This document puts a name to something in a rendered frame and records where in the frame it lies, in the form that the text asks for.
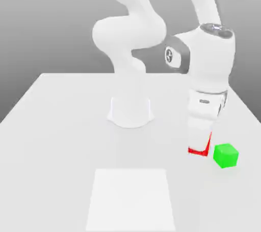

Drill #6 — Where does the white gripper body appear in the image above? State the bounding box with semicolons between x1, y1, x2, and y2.
188;89;228;124

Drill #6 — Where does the small red cube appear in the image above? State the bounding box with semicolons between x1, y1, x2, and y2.
187;131;213;158

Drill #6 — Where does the small green cube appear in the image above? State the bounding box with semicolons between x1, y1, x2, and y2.
213;143;240;169

